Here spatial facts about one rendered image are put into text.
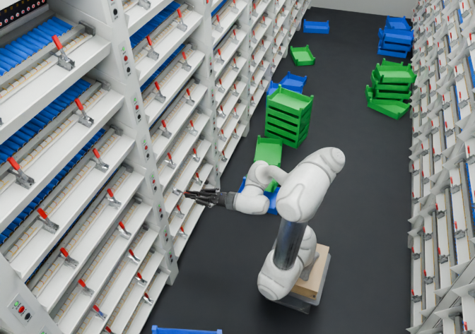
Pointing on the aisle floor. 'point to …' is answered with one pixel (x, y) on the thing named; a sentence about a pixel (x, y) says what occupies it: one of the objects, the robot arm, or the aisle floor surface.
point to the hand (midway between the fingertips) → (191, 194)
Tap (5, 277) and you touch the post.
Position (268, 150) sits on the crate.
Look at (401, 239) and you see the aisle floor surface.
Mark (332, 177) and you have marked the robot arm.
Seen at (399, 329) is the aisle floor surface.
